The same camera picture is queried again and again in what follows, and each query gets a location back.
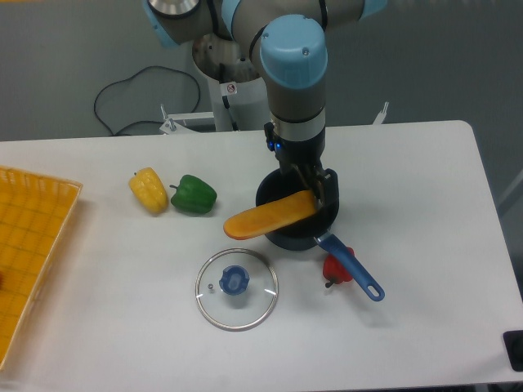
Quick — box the black floor cable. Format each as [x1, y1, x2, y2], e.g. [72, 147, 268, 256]
[93, 65, 202, 136]

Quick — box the dark pot with blue handle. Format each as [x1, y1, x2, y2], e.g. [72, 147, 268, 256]
[256, 170, 385, 301]

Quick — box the glass lid with blue knob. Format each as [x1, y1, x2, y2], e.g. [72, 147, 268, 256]
[194, 248, 279, 332]

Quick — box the black corner device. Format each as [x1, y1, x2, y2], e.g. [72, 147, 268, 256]
[503, 330, 523, 372]

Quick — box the yellow bell pepper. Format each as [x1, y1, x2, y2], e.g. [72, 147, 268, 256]
[128, 167, 168, 215]

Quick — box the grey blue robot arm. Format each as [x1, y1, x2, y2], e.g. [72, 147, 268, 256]
[143, 1, 387, 207]

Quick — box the green bell pepper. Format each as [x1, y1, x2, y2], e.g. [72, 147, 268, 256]
[169, 175, 217, 215]

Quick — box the orange bread loaf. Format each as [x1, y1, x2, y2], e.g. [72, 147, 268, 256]
[223, 190, 317, 240]

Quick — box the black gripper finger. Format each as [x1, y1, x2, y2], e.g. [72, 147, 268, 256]
[292, 163, 317, 198]
[315, 167, 339, 208]

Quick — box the red bell pepper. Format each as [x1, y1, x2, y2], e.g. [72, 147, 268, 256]
[322, 254, 353, 288]

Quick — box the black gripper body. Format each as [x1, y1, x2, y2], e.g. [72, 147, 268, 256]
[264, 122, 325, 174]

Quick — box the yellow woven basket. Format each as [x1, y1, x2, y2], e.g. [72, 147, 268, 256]
[1, 166, 83, 368]

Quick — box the white table bracket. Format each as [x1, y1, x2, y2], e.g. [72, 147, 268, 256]
[373, 101, 389, 126]

